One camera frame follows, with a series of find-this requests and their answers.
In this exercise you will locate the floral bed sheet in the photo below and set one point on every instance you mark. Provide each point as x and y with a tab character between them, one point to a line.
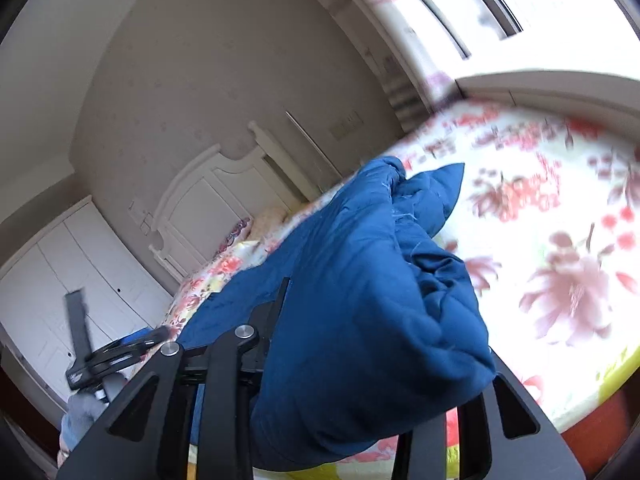
547	223

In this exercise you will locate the white wardrobe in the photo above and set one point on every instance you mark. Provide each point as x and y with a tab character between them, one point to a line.
76	251

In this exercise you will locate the wall power socket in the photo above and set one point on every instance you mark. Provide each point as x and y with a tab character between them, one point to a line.
346	125

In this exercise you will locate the grey gloved left hand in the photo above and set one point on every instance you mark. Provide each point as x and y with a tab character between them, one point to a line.
83	410

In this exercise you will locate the white wooden headboard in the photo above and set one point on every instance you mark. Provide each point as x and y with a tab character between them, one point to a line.
213	193

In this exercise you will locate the blue puffer jacket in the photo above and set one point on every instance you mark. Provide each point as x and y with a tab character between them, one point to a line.
379	330

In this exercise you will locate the colourful embroidered pillow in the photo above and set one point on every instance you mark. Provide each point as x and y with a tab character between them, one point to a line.
239	232

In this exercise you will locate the peach patterned pillow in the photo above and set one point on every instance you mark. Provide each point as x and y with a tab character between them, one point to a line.
266	222

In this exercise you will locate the silver desk lamp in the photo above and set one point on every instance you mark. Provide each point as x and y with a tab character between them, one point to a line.
317	148

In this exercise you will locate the window frame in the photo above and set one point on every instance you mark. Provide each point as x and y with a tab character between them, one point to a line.
478	25

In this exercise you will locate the patterned window curtain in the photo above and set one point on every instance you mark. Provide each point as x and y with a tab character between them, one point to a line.
409	50

